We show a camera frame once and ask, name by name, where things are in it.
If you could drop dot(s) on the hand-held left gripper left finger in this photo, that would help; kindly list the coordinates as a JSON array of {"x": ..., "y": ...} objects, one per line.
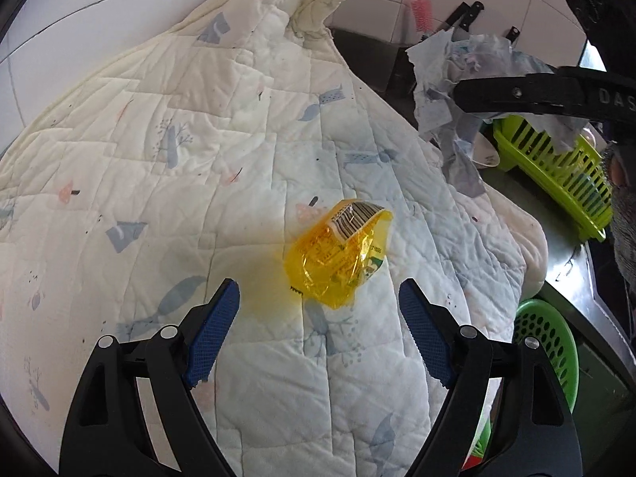
[{"x": 213, "y": 338}]

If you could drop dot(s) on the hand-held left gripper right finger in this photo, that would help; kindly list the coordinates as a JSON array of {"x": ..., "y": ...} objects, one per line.
[{"x": 425, "y": 333}]

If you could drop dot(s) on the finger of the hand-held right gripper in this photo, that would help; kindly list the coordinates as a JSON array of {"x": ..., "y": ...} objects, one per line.
[{"x": 521, "y": 92}]

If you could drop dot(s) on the clear plastic wrapper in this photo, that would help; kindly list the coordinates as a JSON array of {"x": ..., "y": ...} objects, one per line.
[{"x": 447, "y": 74}]

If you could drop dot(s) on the yellow plastic wrapper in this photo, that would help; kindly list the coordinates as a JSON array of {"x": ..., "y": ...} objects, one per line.
[{"x": 333, "y": 258}]

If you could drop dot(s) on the green plastic mesh basket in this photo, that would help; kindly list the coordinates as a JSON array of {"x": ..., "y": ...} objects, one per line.
[{"x": 546, "y": 338}]

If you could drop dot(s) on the person's right hand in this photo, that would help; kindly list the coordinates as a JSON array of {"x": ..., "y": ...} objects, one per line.
[{"x": 625, "y": 208}]

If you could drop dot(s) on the lime green dish rack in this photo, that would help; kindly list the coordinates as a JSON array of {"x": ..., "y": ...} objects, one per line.
[{"x": 571, "y": 184}]

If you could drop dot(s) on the pink brush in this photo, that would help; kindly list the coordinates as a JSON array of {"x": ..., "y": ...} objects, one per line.
[{"x": 421, "y": 12}]

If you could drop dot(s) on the cream quilted printed blanket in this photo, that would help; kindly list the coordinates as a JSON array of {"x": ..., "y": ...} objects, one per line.
[{"x": 149, "y": 184}]

